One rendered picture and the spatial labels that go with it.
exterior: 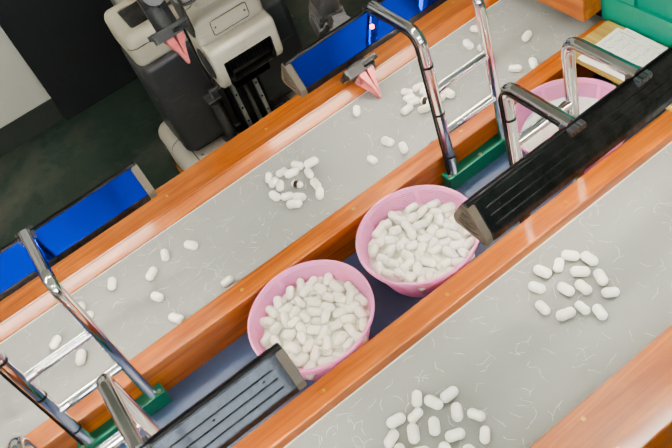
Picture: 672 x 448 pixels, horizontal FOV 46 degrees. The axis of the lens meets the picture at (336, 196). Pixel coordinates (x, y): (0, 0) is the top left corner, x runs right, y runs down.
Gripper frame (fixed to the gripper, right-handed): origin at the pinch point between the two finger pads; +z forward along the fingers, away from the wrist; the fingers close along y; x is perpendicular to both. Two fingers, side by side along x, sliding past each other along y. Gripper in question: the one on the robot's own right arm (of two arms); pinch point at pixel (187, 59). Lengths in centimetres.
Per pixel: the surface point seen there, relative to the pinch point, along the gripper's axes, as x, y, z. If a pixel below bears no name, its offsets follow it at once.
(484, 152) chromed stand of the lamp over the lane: -35, 43, 49
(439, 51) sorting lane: -5, 57, 31
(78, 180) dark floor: 155, -45, 33
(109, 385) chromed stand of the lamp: -80, -46, 27
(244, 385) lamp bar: -91, -30, 35
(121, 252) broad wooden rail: -4.5, -38.3, 29.9
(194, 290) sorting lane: -25, -29, 41
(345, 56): -39.7, 22.9, 12.4
